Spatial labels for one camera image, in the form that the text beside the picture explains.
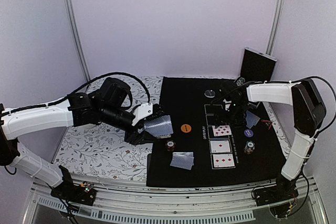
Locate blue white chip stack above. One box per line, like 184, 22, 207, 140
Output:
244, 141, 255, 155

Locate aluminium poker chip case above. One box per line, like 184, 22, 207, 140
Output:
234, 47, 277, 86

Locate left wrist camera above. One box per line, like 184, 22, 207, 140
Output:
132, 102, 153, 126

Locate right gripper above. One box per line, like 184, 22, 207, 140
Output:
214, 101, 247, 128

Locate aluminium front rail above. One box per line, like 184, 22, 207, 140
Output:
22, 174, 331, 224

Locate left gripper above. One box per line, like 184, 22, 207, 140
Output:
100, 103, 160, 146

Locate floral tablecloth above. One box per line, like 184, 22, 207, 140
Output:
51, 76, 165, 182

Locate red black chip stack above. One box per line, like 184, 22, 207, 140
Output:
165, 141, 176, 152

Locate orange big blind button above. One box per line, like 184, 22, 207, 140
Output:
181, 124, 192, 133

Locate blue card deck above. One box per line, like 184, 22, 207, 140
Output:
144, 115, 174, 138

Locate purple small blind button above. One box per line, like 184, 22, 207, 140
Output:
244, 129, 254, 138

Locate black dealer button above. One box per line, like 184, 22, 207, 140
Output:
204, 89, 216, 99

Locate triangular all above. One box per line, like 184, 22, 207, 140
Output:
261, 120, 272, 129

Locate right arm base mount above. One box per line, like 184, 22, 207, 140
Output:
251, 182, 299, 219

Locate nine of diamonds card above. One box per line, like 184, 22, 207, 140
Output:
212, 125, 232, 137

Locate black poker mat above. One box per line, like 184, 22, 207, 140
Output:
146, 77, 286, 188

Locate right aluminium post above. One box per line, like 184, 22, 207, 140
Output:
266, 0, 285, 55

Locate three of diamonds card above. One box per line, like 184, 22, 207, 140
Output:
212, 154, 235, 168

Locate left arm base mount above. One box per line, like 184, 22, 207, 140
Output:
50, 166, 97, 206

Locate aluminium post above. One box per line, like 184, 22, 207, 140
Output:
266, 0, 285, 55
64, 0, 91, 81

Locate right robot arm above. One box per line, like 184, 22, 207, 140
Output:
211, 76, 335, 201

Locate left aluminium post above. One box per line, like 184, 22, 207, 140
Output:
64, 0, 91, 81

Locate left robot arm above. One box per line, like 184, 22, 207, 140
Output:
1, 72, 154, 200

